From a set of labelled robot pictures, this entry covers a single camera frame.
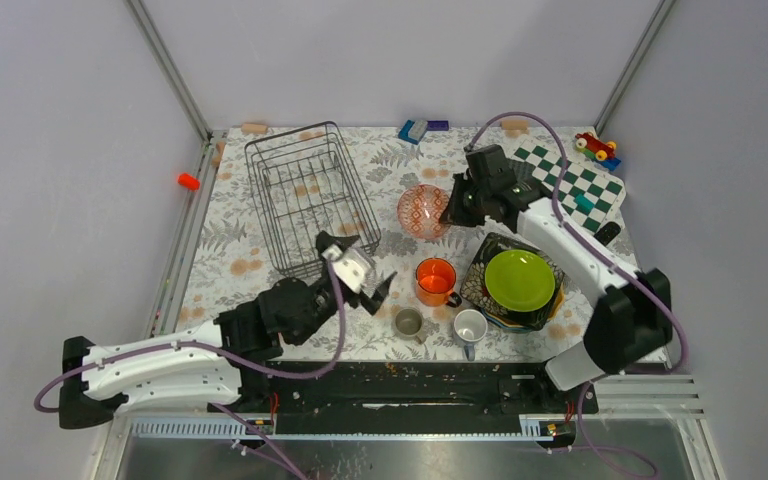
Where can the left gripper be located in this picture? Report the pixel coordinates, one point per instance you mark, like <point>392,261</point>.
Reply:
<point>371,304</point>

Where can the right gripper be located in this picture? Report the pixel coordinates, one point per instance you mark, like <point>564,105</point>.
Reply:
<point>454,213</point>

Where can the blue white patterned bowl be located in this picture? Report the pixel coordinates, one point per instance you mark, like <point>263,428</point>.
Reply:
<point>419,210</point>

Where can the beige small cup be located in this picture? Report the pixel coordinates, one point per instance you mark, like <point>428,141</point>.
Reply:
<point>408,323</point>

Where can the orange cup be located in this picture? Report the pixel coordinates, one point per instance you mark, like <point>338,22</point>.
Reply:
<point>435,283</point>

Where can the black square plate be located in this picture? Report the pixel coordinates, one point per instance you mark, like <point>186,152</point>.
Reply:
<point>473,287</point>

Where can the green utensil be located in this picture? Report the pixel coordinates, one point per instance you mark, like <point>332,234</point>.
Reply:
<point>519,280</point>

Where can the grey cup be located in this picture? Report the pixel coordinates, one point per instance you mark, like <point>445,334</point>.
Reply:
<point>469,328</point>

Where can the yellow dotted plate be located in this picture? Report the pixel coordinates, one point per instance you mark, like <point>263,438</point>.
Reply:
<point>536,319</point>

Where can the blue dotted plate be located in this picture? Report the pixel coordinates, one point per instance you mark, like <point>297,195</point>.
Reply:
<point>504,324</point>

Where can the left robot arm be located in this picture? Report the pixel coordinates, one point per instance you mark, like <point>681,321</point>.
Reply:
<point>222,362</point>

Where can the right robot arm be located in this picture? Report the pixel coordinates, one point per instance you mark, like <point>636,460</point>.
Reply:
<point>630,307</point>

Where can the tan wooden block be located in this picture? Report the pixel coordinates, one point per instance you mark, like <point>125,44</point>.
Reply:
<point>254,128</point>
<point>514,125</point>

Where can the floral table mat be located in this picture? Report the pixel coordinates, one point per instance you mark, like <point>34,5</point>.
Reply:
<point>231,263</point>

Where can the purple lego brick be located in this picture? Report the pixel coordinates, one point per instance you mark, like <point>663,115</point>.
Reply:
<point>438,125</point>

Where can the teal small block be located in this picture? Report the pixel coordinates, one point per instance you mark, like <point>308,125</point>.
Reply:
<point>583,204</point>

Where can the blue grey lego brick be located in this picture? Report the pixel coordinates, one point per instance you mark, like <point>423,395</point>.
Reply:
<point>413,131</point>

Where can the green white checkerboard mat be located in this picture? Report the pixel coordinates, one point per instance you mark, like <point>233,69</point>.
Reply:
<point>606,191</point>

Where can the colourful toy car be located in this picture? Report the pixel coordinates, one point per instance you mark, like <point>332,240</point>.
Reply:
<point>603,153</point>

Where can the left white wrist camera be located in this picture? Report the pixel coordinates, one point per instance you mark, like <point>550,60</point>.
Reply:
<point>353,267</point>

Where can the black wire dish rack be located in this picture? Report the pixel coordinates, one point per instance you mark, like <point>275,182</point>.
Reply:
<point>304,181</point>

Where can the orange red wall button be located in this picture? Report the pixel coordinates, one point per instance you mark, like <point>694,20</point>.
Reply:
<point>189,182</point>

